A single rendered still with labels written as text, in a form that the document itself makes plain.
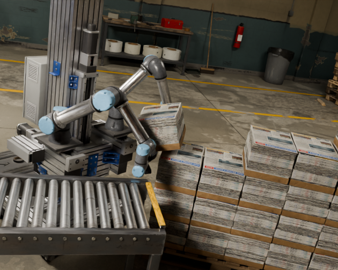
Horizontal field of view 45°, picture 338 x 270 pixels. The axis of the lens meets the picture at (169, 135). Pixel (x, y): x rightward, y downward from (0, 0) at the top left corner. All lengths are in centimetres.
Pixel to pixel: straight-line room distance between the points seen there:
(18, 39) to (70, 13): 636
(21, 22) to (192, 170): 685
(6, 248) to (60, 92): 129
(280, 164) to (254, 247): 65
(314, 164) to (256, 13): 738
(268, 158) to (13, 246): 159
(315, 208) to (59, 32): 206
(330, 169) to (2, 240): 194
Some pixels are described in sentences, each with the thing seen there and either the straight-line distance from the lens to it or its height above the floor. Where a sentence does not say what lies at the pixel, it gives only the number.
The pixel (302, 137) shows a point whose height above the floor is 107.
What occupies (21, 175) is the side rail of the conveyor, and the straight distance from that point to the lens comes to 242.
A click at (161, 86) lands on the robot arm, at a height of 117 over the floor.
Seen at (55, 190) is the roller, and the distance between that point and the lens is 230.
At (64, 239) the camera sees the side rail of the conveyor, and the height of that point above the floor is 77.
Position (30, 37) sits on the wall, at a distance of 913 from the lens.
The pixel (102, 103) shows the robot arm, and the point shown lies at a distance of 239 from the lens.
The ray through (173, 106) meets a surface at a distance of 293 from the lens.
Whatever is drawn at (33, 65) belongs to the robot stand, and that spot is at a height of 120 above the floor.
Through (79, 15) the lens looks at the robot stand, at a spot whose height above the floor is 162.
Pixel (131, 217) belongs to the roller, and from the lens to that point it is 214.
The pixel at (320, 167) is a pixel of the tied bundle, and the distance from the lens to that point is 278.
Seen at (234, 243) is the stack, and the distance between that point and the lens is 301.
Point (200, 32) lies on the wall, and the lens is 948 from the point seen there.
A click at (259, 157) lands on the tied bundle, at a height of 98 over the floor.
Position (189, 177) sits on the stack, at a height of 74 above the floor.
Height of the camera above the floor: 198
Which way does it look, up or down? 22 degrees down
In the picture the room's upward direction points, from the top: 11 degrees clockwise
